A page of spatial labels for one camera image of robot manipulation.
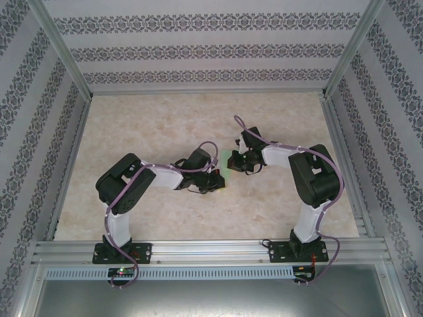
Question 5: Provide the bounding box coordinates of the slotted grey cable duct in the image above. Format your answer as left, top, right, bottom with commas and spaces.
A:
44, 266, 295, 281

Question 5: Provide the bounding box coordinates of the grey metal sheet panel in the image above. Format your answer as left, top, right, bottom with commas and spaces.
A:
32, 279, 407, 317

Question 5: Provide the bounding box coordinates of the long aluminium mounting rail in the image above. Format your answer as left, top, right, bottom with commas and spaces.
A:
31, 239, 391, 265

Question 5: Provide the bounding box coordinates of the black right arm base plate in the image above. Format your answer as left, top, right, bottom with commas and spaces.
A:
268, 240, 330, 264

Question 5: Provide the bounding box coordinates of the aluminium frame post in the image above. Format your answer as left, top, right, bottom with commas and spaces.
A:
322, 0, 386, 98
28, 0, 93, 102

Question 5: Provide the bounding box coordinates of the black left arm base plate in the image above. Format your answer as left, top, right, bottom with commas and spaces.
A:
91, 242, 153, 265

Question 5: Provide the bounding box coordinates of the circuit board with green light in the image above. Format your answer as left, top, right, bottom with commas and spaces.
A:
108, 267, 135, 277

